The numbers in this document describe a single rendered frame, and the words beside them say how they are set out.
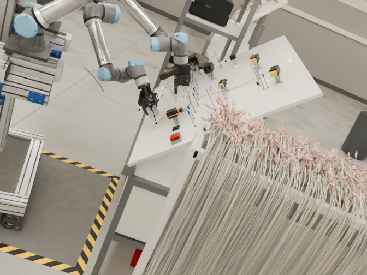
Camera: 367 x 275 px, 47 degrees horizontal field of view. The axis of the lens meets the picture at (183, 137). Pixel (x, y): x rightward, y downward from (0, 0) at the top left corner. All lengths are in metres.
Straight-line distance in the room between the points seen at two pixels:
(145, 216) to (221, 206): 1.01
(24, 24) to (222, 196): 1.32
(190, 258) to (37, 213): 1.72
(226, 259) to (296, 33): 8.54
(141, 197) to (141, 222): 0.16
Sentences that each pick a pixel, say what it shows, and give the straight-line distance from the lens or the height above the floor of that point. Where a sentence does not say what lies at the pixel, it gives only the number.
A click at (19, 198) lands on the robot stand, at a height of 0.23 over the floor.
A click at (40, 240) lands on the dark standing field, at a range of 2.91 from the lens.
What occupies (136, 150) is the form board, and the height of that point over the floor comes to 0.89.
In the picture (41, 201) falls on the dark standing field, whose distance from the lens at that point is 3.19.
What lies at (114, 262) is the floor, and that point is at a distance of 2.91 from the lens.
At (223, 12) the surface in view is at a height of 1.56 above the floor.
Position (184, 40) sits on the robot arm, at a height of 1.52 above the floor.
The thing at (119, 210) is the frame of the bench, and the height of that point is 0.58.
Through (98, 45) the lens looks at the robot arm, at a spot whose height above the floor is 1.28.
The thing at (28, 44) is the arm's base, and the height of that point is 1.20.
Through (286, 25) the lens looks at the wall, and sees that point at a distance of 9.79.
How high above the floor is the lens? 2.03
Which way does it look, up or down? 26 degrees down
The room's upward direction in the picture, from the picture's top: 24 degrees clockwise
